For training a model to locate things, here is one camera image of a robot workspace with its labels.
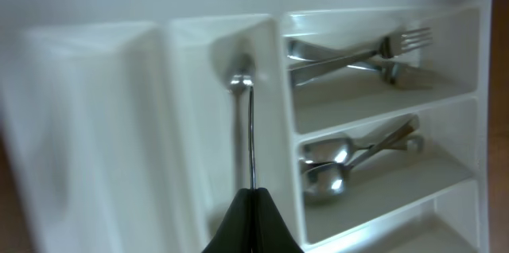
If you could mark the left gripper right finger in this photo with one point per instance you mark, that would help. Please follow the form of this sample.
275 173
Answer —
270 233

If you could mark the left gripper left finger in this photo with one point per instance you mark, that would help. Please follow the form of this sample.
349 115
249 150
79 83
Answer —
234 232

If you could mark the small steel teaspoon dark handle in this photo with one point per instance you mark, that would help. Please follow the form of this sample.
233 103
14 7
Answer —
251 142

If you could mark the white plastic cutlery tray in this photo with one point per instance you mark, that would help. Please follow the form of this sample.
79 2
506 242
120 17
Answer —
118 122

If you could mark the small steel teaspoon silver handle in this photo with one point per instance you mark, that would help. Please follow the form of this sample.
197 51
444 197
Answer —
239 77

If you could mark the large steel spoon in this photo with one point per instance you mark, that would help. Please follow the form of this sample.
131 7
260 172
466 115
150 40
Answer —
342 149
326 181

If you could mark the steel fork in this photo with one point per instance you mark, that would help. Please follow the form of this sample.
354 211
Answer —
407 77
377 59

